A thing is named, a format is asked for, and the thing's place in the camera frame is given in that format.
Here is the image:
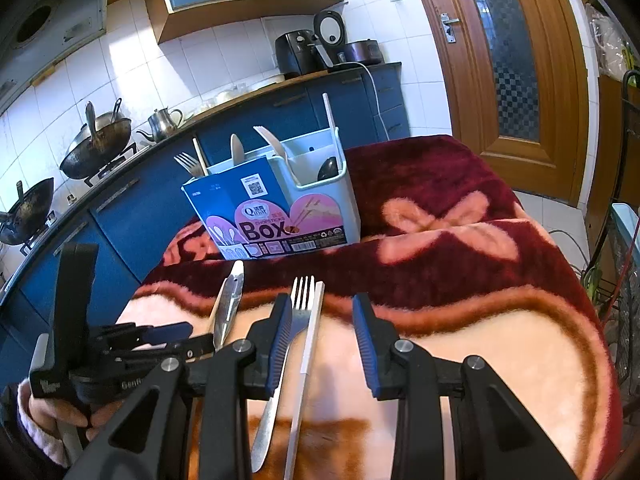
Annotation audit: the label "grey range hood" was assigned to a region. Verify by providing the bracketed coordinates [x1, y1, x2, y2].
[0, 0, 111, 116]

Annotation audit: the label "large black wok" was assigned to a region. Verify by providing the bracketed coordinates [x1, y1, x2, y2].
[59, 112, 133, 181]

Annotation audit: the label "person's left hand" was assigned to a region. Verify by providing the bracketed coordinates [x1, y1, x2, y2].
[29, 390, 123, 443]

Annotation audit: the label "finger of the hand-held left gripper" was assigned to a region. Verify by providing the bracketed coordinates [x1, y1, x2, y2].
[114, 334, 217, 363]
[95, 322, 194, 350]

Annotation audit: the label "metal door handle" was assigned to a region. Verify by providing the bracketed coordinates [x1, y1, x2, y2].
[440, 12, 461, 45]

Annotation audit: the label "blue glass-door wall cabinet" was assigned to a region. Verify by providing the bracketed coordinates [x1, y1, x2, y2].
[147, 0, 346, 43]

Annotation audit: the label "wooden door with glass pane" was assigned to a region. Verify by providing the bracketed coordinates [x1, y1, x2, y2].
[405, 0, 601, 206]

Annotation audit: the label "blue kitchen base cabinets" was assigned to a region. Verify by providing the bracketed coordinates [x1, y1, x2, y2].
[0, 62, 411, 396]

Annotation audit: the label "white utensil holder printed sleeve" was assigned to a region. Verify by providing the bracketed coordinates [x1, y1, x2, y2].
[181, 127, 362, 261]

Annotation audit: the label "small black wok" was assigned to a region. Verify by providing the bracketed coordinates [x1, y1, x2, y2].
[0, 177, 55, 246]

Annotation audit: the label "metal kettle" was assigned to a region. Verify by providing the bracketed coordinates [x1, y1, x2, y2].
[136, 107, 183, 143]

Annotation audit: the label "black wire rack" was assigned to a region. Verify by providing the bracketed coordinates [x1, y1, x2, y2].
[582, 67, 640, 396]

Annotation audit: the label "light blue box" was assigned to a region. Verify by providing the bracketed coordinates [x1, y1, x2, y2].
[610, 202, 640, 261]

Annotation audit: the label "white power cable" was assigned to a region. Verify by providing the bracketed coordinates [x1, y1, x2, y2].
[350, 61, 396, 142]

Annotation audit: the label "white handled fork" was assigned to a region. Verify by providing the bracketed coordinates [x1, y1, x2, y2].
[253, 126, 288, 158]

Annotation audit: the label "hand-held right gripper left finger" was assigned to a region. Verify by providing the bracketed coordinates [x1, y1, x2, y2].
[65, 292, 294, 480]

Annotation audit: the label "metal ladle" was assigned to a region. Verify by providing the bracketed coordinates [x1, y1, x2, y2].
[85, 101, 99, 147]

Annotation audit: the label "black spoon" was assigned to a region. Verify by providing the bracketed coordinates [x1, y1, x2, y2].
[316, 156, 341, 182]

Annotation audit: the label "gas stove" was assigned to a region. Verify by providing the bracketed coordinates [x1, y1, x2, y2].
[82, 142, 138, 188]

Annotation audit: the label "dark pressure cooker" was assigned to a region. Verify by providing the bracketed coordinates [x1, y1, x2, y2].
[341, 40, 383, 66]

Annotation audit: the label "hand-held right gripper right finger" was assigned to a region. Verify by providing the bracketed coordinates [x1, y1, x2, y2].
[351, 291, 581, 480]

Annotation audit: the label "person's left forearm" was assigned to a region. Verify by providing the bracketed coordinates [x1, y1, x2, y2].
[0, 379, 68, 480]

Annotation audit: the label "small metal fork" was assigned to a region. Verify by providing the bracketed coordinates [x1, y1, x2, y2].
[174, 152, 201, 178]

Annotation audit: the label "open rice cooker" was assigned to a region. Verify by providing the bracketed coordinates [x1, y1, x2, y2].
[313, 10, 351, 71]

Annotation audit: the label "red and pink floral blanket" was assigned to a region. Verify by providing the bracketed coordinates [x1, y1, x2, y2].
[115, 134, 626, 480]

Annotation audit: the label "black air fryer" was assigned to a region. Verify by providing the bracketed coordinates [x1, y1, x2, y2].
[275, 30, 321, 76]

